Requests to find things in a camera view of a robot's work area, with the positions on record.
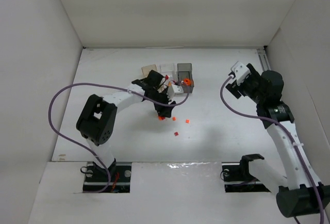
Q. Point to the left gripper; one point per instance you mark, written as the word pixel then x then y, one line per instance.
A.
pixel 160 102

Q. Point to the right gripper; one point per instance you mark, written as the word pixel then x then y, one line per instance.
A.
pixel 234 90

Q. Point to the orange red lego piece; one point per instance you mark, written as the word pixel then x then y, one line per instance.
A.
pixel 162 118

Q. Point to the orange round lego piece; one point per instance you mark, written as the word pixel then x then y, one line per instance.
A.
pixel 187 82

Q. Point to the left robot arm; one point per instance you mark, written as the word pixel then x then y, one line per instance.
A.
pixel 96 121

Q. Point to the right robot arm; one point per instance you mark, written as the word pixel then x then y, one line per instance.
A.
pixel 300 191

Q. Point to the clear container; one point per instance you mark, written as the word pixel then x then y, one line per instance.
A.
pixel 169 69

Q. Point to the orange translucent container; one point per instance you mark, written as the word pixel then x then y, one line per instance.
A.
pixel 147 69

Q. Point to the grey translucent container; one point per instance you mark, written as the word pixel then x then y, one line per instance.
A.
pixel 184 70

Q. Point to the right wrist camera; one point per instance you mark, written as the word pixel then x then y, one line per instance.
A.
pixel 240 71

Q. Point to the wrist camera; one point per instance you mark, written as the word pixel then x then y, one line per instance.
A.
pixel 174 90
pixel 240 71

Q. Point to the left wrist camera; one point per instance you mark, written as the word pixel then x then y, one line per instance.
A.
pixel 174 90

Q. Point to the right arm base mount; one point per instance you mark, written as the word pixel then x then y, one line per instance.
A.
pixel 237 178

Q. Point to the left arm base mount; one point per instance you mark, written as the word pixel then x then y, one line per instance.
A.
pixel 96 180

